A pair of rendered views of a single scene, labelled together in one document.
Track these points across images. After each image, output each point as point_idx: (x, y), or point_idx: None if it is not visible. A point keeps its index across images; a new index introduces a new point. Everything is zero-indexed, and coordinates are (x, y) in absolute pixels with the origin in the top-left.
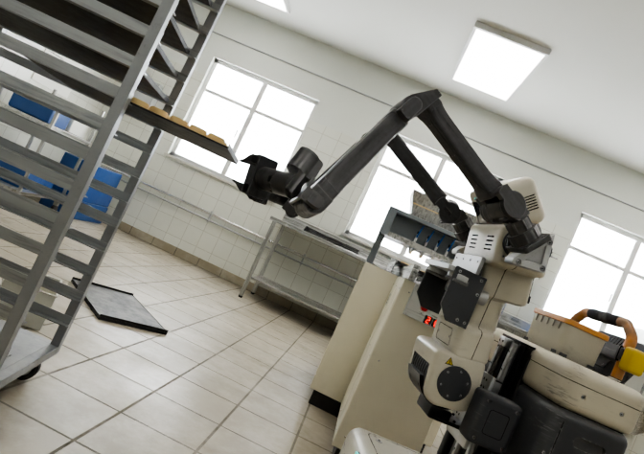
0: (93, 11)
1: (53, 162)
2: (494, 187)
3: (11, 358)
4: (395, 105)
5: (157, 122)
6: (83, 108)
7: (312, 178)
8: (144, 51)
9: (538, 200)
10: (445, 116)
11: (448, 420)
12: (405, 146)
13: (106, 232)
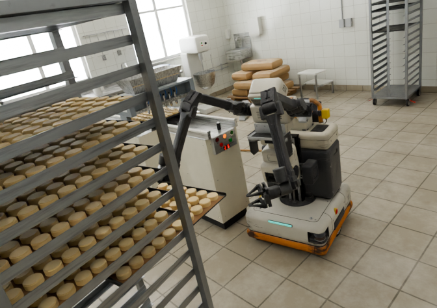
0: (142, 219)
1: (87, 297)
2: (296, 103)
3: None
4: (267, 109)
5: None
6: (176, 261)
7: (289, 176)
8: (185, 205)
9: (285, 85)
10: (278, 94)
11: None
12: (207, 95)
13: (139, 281)
